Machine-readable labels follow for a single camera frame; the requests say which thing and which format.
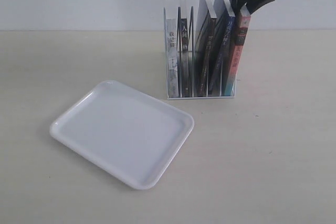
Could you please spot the grey white illustrated book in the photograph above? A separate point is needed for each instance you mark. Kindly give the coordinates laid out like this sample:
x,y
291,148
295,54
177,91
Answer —
x,y
170,22

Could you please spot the blue orange moon book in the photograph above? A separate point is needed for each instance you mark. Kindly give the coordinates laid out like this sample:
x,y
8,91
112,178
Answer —
x,y
223,30

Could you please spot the red teal book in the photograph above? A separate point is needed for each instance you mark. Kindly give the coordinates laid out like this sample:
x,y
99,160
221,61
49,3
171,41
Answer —
x,y
236,46

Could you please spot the dark black book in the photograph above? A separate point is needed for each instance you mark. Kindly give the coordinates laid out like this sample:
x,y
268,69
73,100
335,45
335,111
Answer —
x,y
204,33

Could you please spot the black grey book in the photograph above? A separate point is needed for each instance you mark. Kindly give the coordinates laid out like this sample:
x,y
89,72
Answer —
x,y
184,48

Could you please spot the white wire book rack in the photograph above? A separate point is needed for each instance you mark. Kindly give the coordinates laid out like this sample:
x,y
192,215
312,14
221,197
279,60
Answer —
x,y
181,67

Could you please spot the white plastic tray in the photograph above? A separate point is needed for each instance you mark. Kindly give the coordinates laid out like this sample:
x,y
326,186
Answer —
x,y
130,135

